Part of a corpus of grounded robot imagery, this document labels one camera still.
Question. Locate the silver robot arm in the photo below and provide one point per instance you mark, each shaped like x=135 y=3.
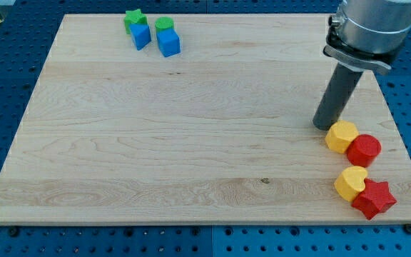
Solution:
x=367 y=34

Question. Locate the blue cube block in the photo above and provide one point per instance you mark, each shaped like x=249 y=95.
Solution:
x=168 y=42

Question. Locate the wooden board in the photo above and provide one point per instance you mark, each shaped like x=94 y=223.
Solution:
x=219 y=134

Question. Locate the blue triangle block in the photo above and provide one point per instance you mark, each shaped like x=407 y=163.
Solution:
x=140 y=35

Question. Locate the green cylinder block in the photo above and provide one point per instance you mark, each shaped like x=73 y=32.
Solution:
x=164 y=23

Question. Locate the green star block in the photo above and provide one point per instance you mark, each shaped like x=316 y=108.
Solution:
x=135 y=16

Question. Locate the yellow hexagon block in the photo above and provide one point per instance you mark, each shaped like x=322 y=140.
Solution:
x=340 y=135

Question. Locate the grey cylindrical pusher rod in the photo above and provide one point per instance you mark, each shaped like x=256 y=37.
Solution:
x=340 y=88

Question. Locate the yellow heart block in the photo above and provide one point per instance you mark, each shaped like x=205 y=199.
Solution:
x=350 y=182

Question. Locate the red cylinder block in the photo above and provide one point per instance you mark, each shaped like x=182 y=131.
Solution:
x=363 y=150

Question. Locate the red star block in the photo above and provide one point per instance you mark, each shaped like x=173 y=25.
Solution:
x=374 y=199

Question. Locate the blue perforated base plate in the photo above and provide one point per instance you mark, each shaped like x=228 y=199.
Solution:
x=26 y=35

